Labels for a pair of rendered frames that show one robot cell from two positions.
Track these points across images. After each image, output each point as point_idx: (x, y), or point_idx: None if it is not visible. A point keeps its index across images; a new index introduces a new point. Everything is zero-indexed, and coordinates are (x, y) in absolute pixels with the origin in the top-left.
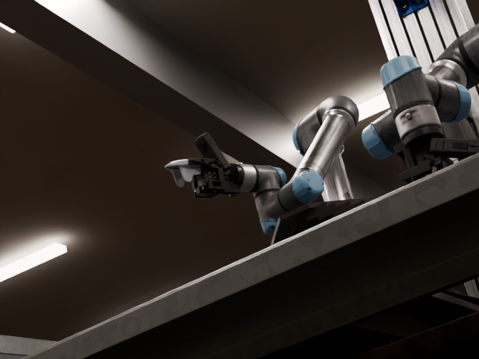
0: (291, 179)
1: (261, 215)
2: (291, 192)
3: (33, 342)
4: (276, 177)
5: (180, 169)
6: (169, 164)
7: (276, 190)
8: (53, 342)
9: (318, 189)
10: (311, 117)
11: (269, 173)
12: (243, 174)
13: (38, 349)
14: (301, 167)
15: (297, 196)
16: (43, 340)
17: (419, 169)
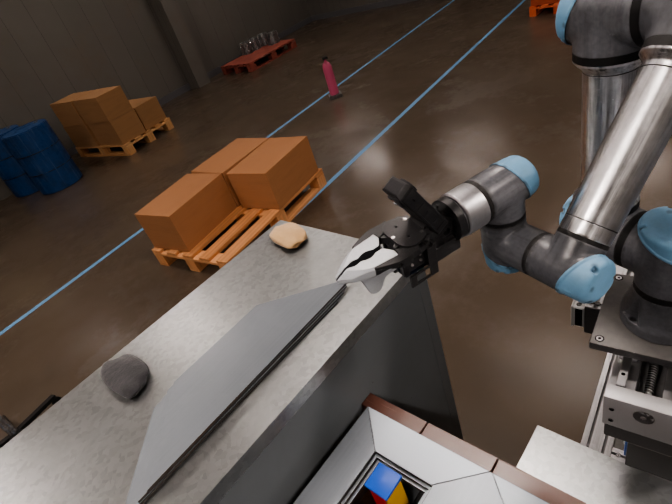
0: (557, 256)
1: (487, 252)
2: (551, 284)
3: (212, 494)
4: (523, 196)
5: (363, 283)
6: (342, 281)
7: (518, 223)
8: (233, 466)
9: (604, 293)
10: (615, 6)
11: (513, 198)
12: (469, 227)
13: (219, 492)
14: (579, 234)
15: (560, 293)
16: (222, 478)
17: None
